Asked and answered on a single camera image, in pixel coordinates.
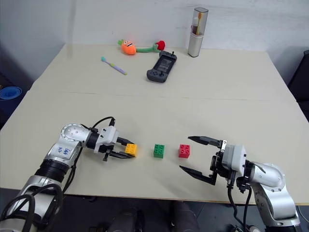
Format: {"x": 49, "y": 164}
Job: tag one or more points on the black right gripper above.
{"x": 216, "y": 164}

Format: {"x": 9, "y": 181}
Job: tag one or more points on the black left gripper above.
{"x": 108, "y": 150}

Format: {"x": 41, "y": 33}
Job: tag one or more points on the yellow toy brick cube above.
{"x": 131, "y": 150}

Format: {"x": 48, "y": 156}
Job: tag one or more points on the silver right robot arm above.
{"x": 272, "y": 183}

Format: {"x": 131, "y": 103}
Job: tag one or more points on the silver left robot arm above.
{"x": 54, "y": 154}

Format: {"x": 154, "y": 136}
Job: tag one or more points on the red toy brick cube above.
{"x": 184, "y": 151}

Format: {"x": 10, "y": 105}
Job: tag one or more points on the green toy brick cube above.
{"x": 159, "y": 151}

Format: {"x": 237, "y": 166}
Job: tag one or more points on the purple toothbrush teal head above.
{"x": 116, "y": 67}

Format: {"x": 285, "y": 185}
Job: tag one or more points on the grey handheld game controller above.
{"x": 161, "y": 66}

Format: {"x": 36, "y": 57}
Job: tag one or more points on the carrot and tomato plush toy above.
{"x": 128, "y": 47}

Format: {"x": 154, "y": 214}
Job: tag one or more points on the silver toothbrush travel case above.
{"x": 195, "y": 43}

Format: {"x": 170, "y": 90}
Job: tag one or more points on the black chair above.
{"x": 300, "y": 82}

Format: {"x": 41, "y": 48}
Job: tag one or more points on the blue rolled mat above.
{"x": 9, "y": 93}

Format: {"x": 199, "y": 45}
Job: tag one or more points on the small white toothpaste tube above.
{"x": 194, "y": 26}

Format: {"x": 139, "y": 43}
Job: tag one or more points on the dark seat beside table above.
{"x": 12, "y": 72}

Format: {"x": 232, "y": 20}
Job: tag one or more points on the orange toothbrush in case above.
{"x": 199, "y": 23}

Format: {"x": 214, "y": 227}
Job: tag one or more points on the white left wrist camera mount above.
{"x": 109, "y": 135}

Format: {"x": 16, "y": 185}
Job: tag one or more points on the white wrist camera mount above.
{"x": 109, "y": 135}
{"x": 233, "y": 158}

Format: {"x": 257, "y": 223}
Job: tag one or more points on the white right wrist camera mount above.
{"x": 233, "y": 158}

